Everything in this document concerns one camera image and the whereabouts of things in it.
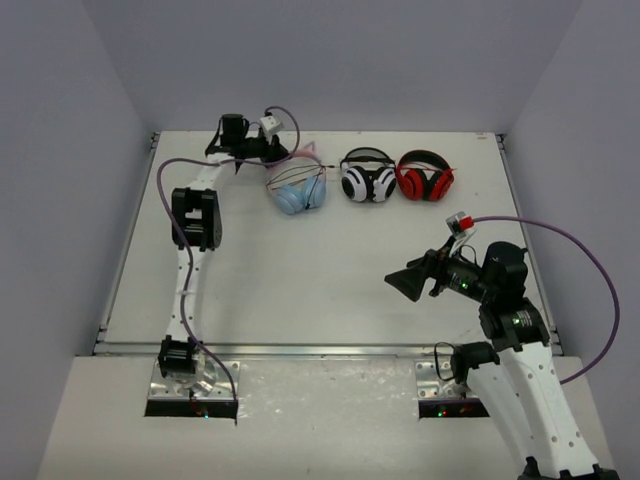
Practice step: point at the red black headphones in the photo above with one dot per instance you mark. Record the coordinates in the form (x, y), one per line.
(424, 175)

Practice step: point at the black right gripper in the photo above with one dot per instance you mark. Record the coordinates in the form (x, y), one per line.
(433, 264)

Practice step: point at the right wrist camera red-white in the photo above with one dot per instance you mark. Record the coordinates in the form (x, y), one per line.
(462, 229)

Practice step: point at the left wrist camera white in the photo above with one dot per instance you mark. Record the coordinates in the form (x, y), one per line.
(270, 125)

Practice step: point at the metal base plate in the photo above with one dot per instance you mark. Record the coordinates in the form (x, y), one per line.
(210, 383)
(433, 382)

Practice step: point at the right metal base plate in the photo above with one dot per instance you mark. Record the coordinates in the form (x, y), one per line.
(433, 382)

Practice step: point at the aluminium table edge rail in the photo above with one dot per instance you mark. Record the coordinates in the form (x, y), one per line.
(277, 350)

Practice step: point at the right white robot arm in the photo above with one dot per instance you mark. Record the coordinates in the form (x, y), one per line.
(512, 370)

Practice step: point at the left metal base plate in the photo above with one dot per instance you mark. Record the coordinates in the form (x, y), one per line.
(210, 383)

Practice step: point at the pink blue cat-ear headphones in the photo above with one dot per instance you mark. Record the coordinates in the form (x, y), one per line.
(299, 184)

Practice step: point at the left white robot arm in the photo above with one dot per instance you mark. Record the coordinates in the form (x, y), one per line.
(196, 226)

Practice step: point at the white black headphones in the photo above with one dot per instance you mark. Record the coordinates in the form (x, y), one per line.
(368, 174)

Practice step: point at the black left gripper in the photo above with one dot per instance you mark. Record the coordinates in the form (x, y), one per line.
(273, 150)

